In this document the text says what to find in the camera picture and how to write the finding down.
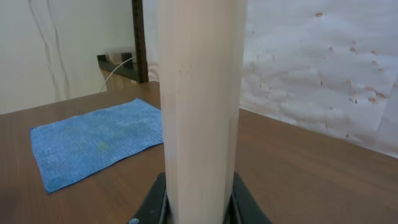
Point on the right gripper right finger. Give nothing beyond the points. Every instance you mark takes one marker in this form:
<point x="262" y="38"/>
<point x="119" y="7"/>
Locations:
<point x="244" y="208"/>

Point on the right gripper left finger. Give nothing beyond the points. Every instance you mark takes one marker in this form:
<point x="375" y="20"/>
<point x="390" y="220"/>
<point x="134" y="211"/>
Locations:
<point x="154" y="205"/>

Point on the blue cloth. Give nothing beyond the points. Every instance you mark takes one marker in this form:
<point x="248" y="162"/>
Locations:
<point x="93" y="140"/>

